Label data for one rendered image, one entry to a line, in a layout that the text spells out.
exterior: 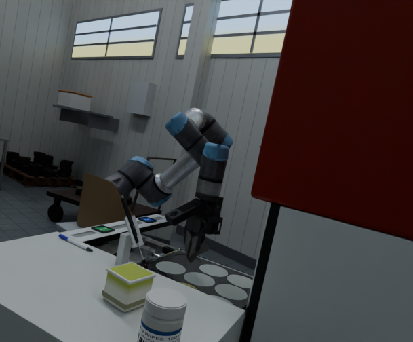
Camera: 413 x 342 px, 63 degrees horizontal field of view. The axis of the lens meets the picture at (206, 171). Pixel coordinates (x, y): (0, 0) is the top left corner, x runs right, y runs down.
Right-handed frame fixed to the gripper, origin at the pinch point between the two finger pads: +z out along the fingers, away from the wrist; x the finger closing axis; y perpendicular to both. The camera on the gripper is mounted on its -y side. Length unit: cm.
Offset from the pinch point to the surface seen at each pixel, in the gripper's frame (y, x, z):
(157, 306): -32.2, -36.5, -8.7
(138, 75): 171, 453, -117
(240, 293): 13.2, -11.4, 7.1
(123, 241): -22.8, -1.0, -6.0
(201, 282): 4.8, -2.3, 7.2
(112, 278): -31.8, -18.1, -4.8
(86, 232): -22.1, 28.0, 1.5
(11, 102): 28, 693, -34
